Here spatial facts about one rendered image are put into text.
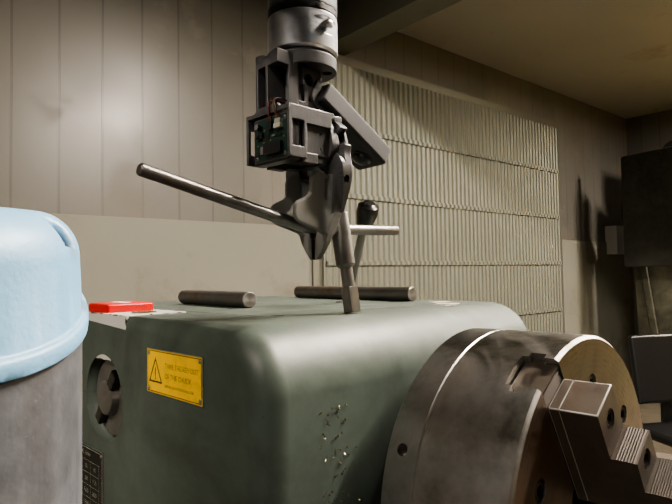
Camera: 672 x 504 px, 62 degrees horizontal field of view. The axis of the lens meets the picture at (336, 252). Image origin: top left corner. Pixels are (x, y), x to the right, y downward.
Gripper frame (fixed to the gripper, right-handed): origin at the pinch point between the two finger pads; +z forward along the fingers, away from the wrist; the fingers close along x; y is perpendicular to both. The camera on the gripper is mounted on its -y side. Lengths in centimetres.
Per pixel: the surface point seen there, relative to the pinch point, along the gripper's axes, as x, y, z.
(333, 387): 8.0, 6.2, 13.1
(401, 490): 13.4, 3.4, 21.6
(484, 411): 19.6, -0.1, 14.5
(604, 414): 27.5, -4.7, 14.3
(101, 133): -232, -70, -68
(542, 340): 20.7, -8.8, 9.3
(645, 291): -134, -567, 26
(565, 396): 24.4, -4.8, 13.3
